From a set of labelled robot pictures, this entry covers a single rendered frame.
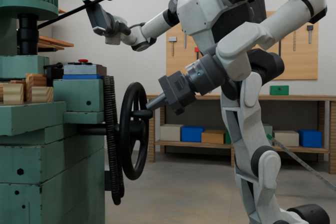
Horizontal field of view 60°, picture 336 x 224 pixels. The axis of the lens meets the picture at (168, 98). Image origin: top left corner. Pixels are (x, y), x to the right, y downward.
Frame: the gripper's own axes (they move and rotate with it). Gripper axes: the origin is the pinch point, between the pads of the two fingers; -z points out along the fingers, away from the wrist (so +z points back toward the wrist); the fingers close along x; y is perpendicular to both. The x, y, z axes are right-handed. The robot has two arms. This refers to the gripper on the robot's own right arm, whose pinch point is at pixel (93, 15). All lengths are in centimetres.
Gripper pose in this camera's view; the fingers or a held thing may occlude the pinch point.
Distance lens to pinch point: 109.1
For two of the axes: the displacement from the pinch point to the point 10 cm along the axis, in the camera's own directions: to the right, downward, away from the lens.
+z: 1.2, -0.3, 9.9
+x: 3.4, 9.4, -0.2
